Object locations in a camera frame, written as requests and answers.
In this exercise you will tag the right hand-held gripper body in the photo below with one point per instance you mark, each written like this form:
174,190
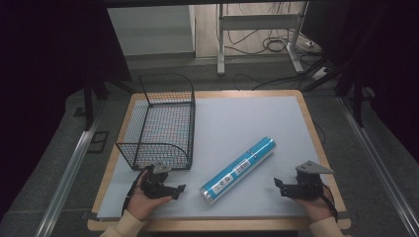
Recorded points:
309,182

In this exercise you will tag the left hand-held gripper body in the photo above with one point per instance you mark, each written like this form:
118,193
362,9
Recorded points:
155,184

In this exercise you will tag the blue cylindrical roll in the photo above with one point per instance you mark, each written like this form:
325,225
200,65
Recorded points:
237,170

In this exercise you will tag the person's left hand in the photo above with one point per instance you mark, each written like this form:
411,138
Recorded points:
142,204

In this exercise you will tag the person's right hand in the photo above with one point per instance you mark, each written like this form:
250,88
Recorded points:
316,207

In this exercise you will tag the black floor socket plate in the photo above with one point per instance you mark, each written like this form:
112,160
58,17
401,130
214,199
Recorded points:
98,142

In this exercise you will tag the grey table mat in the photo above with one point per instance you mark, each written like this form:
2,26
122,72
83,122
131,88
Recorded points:
237,125

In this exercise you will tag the black metal stand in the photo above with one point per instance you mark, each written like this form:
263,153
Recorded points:
357,98
88,102

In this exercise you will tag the white power strip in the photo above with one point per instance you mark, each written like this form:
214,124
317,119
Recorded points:
320,73

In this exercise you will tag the dark curtain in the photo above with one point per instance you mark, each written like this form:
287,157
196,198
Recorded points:
382,59
42,65

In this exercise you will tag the aluminium floor rail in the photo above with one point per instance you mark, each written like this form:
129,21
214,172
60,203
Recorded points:
378,164
66,177

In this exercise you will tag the white wall panel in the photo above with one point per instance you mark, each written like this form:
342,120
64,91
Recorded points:
151,31

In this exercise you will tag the white metal desk frame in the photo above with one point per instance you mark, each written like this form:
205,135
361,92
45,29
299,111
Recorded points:
257,22

